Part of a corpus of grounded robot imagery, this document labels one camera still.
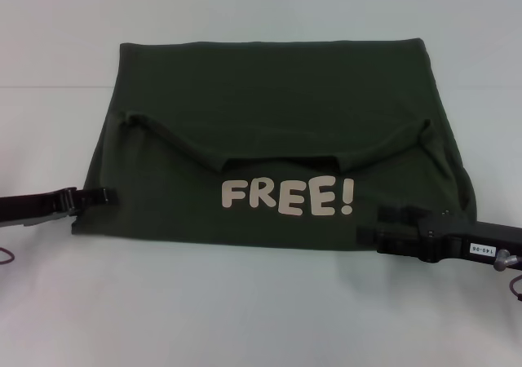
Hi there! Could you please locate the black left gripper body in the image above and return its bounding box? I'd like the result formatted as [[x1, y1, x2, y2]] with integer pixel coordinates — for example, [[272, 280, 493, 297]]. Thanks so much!
[[0, 186, 79, 227]]

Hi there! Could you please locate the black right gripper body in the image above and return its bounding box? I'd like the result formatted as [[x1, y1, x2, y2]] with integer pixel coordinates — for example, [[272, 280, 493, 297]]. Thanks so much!
[[415, 210, 522, 264]]

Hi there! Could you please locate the dark green t-shirt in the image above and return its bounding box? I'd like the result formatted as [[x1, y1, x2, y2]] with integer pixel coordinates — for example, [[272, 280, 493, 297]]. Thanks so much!
[[71, 37, 478, 250]]

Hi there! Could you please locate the black right cable metal plug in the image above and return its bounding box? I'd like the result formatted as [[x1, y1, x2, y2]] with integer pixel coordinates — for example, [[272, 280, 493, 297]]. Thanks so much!
[[493, 249, 522, 303]]

